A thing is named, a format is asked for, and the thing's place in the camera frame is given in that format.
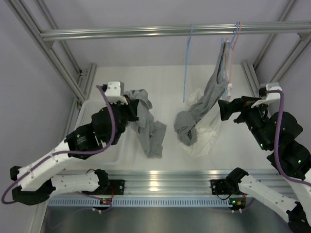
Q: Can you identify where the light blue wire hanger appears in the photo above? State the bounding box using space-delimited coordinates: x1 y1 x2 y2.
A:
183 24 194 103

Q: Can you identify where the grey tank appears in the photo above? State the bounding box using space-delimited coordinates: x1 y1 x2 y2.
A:
125 89 167 158
174 41 230 146

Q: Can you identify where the white plastic basket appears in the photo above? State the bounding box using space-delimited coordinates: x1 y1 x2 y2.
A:
56 99 134 166

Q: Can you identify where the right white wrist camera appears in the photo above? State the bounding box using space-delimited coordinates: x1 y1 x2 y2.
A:
251 83 282 108

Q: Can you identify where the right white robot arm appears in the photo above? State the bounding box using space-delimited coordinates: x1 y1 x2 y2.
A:
212 96 311 233

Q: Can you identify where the aluminium frame post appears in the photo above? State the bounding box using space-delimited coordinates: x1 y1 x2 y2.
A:
4 0 98 102
232 0 311 98

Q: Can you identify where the white tank top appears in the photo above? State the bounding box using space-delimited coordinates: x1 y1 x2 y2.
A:
178 88 221 157

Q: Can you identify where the grey tank top on hanger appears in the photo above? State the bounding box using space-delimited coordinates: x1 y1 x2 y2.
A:
174 41 230 146

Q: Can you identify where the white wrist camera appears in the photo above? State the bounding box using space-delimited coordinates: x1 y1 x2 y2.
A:
102 81 128 105
251 83 282 108

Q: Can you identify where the aluminium hanging rail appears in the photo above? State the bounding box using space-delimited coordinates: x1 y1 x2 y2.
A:
40 21 311 41

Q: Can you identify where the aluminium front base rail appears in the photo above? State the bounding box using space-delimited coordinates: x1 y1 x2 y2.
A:
37 169 299 196

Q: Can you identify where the left aluminium frame post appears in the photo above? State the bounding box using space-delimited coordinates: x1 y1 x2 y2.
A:
4 0 98 102

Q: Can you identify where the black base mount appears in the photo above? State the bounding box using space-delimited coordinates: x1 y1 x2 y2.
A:
210 179 232 195
96 180 125 195

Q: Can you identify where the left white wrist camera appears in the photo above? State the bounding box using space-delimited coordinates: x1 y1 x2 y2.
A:
102 81 128 105

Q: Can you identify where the slotted grey cable duct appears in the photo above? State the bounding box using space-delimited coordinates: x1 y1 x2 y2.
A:
48 197 232 207

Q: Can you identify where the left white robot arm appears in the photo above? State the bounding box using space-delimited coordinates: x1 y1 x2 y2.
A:
10 96 139 206

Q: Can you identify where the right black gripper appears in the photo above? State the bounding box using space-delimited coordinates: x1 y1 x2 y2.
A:
217 95 271 150

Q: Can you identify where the pink wire hanger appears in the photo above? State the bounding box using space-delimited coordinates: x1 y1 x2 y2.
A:
223 21 242 101

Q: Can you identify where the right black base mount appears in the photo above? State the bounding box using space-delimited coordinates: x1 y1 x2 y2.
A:
210 179 232 195

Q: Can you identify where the right aluminium frame post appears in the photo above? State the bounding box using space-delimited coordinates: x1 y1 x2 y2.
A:
232 0 311 98

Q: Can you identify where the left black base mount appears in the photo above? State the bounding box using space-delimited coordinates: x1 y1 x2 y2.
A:
96 180 125 195

